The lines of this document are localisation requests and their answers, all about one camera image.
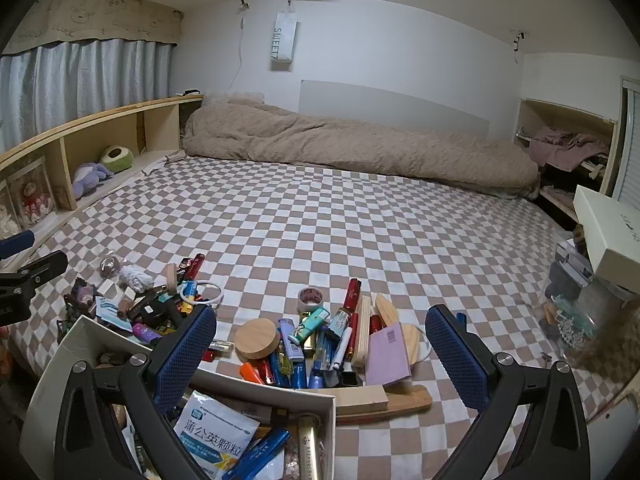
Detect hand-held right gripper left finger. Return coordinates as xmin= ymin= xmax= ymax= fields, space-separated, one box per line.
xmin=54 ymin=304 xmax=218 ymax=480

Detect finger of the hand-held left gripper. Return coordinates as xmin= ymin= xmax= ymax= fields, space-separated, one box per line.
xmin=0 ymin=231 xmax=36 ymax=261
xmin=0 ymin=251 xmax=68 ymax=326

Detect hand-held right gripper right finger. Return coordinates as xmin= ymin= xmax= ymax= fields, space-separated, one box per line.
xmin=426 ymin=304 xmax=591 ymax=480

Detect white cardboard box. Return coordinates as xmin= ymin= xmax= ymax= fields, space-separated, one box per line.
xmin=20 ymin=315 xmax=337 ymax=480

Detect light wooden block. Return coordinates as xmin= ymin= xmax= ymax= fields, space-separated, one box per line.
xmin=334 ymin=385 xmax=390 ymax=416

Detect clear plastic container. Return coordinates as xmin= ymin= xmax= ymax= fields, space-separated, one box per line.
xmin=542 ymin=232 xmax=640 ymax=371

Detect round wooden coaster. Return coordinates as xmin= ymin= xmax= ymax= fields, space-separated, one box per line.
xmin=400 ymin=324 xmax=432 ymax=362

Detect doll in red dress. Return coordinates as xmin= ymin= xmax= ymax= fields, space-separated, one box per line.
xmin=20 ymin=180 xmax=56 ymax=223

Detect black compact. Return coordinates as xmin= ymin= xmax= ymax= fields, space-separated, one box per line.
xmin=139 ymin=304 xmax=167 ymax=328

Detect pile of colourful lighters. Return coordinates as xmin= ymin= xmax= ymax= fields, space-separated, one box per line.
xmin=127 ymin=280 xmax=211 ymax=348
xmin=240 ymin=305 xmax=362 ymax=391

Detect red doll in clear case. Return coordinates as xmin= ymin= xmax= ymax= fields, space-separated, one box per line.
xmin=0 ymin=156 xmax=57 ymax=236

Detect brown wooden board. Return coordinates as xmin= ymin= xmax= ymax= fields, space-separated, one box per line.
xmin=336 ymin=385 xmax=433 ymax=425

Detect purple notebook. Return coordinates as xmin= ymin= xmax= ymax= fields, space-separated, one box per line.
xmin=365 ymin=322 xmax=413 ymax=387

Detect round wooden lid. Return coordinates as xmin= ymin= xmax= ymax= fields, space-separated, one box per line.
xmin=235 ymin=318 xmax=282 ymax=361

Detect white medicine sachet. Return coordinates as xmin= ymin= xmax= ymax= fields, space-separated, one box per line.
xmin=172 ymin=390 xmax=261 ymax=480

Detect half-oval wooden piece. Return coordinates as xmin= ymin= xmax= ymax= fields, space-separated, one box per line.
xmin=375 ymin=292 xmax=401 ymax=328

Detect blue white packet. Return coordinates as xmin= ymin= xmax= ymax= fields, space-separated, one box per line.
xmin=95 ymin=296 xmax=132 ymax=330

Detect wooden shelf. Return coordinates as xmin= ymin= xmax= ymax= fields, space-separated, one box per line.
xmin=0 ymin=94 xmax=205 ymax=271

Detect white cloth bundle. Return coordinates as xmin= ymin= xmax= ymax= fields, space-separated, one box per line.
xmin=119 ymin=263 xmax=153 ymax=293

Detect purple plush toy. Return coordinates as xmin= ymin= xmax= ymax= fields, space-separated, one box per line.
xmin=72 ymin=161 xmax=113 ymax=198

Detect grooved wooden stick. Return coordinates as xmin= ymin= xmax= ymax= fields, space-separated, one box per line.
xmin=350 ymin=295 xmax=376 ymax=368

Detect white marker pen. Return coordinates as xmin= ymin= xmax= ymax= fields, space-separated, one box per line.
xmin=332 ymin=327 xmax=353 ymax=371

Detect tape roll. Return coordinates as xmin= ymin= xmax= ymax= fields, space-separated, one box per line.
xmin=297 ymin=287 xmax=323 ymax=313

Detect teal lighter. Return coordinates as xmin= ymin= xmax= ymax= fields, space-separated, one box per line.
xmin=295 ymin=310 xmax=331 ymax=343

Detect green plush toy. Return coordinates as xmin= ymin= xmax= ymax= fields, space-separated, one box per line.
xmin=99 ymin=145 xmax=135 ymax=173

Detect gold tube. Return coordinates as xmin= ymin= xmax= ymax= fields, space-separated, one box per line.
xmin=297 ymin=412 xmax=321 ymax=480

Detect checkered bedsheet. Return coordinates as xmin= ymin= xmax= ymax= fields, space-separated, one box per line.
xmin=7 ymin=152 xmax=640 ymax=480

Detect grey curtain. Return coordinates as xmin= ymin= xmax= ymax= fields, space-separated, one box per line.
xmin=0 ymin=39 xmax=176 ymax=153

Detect white shoe box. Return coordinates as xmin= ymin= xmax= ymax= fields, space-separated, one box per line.
xmin=573 ymin=185 xmax=640 ymax=281

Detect beige duvet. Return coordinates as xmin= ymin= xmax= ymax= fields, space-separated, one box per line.
xmin=181 ymin=92 xmax=542 ymax=200

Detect pink clothes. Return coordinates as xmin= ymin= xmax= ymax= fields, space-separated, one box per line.
xmin=529 ymin=126 xmax=608 ymax=171

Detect beige valance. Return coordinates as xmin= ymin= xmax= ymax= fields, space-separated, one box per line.
xmin=0 ymin=0 xmax=183 ymax=56

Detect wooden closet niche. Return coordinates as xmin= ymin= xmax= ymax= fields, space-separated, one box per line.
xmin=514 ymin=97 xmax=618 ymax=221

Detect window blind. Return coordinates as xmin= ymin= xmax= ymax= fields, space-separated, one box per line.
xmin=612 ymin=77 xmax=640 ymax=206

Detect white paper bag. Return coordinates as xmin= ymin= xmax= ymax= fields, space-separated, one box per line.
xmin=271 ymin=0 xmax=297 ymax=73

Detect white ring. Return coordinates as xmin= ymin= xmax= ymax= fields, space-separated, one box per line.
xmin=180 ymin=280 xmax=223 ymax=309

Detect hanging white cord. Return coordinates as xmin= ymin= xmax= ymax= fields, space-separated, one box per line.
xmin=237 ymin=0 xmax=251 ymax=83

